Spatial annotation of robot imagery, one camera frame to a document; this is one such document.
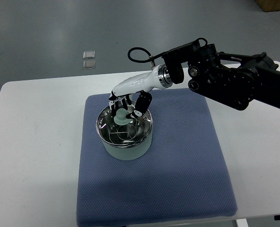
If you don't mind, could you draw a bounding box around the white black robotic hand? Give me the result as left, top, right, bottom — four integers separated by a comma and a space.
109, 64, 173, 119

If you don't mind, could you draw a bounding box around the glass lid with green knob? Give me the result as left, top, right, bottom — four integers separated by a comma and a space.
96, 107, 153, 148

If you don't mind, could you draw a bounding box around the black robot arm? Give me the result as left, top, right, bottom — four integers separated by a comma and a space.
161, 38, 280, 111

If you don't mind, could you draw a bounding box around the upper metal floor plate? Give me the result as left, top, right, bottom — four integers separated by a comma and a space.
83, 50, 95, 59

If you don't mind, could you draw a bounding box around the blue textured mat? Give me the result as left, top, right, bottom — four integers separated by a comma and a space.
76, 88, 238, 227

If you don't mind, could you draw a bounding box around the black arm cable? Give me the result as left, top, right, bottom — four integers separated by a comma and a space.
127, 47, 165, 68

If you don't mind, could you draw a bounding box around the green pot with handle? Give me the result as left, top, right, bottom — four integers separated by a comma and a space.
102, 119, 152, 160

